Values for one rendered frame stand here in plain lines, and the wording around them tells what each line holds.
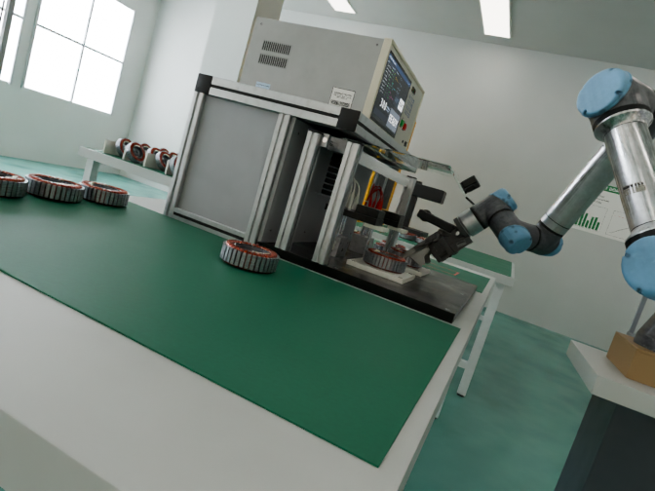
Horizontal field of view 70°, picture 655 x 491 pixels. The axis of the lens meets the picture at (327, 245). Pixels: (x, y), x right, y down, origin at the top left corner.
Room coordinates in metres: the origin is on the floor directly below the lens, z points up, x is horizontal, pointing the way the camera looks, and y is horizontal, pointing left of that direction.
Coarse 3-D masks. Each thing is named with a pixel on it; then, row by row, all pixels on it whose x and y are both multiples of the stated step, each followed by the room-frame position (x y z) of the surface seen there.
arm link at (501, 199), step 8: (496, 192) 1.34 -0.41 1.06; (504, 192) 1.33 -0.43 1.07; (488, 200) 1.34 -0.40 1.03; (496, 200) 1.33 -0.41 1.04; (504, 200) 1.32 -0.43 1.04; (512, 200) 1.32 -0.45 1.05; (472, 208) 1.36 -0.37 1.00; (480, 208) 1.34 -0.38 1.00; (488, 208) 1.33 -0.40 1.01; (496, 208) 1.31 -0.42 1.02; (512, 208) 1.32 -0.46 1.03; (480, 216) 1.34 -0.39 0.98; (488, 216) 1.32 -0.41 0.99
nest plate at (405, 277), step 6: (354, 258) 1.21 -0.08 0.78; (360, 258) 1.24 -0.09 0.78; (348, 264) 1.16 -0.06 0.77; (354, 264) 1.15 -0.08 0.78; (360, 264) 1.15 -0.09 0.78; (366, 264) 1.17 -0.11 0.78; (366, 270) 1.14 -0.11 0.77; (372, 270) 1.14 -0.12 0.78; (378, 270) 1.13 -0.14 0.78; (384, 270) 1.16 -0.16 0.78; (384, 276) 1.12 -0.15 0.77; (390, 276) 1.12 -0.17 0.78; (396, 276) 1.13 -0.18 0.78; (402, 276) 1.16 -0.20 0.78; (408, 276) 1.19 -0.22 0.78; (414, 276) 1.24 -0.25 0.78; (396, 282) 1.11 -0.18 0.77; (402, 282) 1.11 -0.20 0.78
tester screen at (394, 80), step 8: (392, 64) 1.22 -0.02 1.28; (384, 72) 1.19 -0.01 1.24; (392, 72) 1.24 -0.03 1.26; (400, 72) 1.30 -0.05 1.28; (384, 80) 1.20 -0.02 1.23; (392, 80) 1.26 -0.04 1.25; (400, 80) 1.31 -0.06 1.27; (384, 88) 1.22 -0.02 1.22; (392, 88) 1.27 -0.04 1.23; (400, 88) 1.33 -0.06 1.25; (408, 88) 1.41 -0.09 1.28; (376, 96) 1.18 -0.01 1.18; (384, 96) 1.24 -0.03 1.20; (392, 96) 1.29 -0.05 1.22; (400, 96) 1.36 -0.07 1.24; (376, 104) 1.20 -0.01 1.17; (392, 104) 1.31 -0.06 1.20; (384, 112) 1.27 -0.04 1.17; (400, 112) 1.40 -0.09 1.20
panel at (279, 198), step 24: (288, 144) 1.10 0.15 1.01; (288, 168) 1.12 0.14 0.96; (360, 168) 1.58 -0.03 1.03; (288, 192) 1.16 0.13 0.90; (312, 192) 1.29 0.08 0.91; (360, 192) 1.66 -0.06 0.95; (264, 216) 1.10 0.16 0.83; (312, 216) 1.33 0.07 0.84; (264, 240) 1.11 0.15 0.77; (312, 240) 1.38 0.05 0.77
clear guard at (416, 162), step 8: (368, 144) 1.13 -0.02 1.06; (368, 152) 1.30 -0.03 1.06; (376, 152) 1.23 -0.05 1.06; (384, 152) 1.17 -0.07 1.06; (392, 152) 1.12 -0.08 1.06; (400, 152) 1.10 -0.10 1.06; (392, 160) 1.32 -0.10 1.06; (400, 160) 1.25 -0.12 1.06; (408, 160) 1.18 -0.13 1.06; (416, 160) 1.12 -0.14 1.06; (424, 160) 1.08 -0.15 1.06; (416, 168) 1.33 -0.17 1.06; (424, 168) 1.26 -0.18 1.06; (432, 168) 1.20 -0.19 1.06; (440, 168) 1.14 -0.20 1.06; (448, 168) 1.08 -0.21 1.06; (456, 176) 1.08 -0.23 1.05; (464, 192) 1.05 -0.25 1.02; (472, 200) 1.23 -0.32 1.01
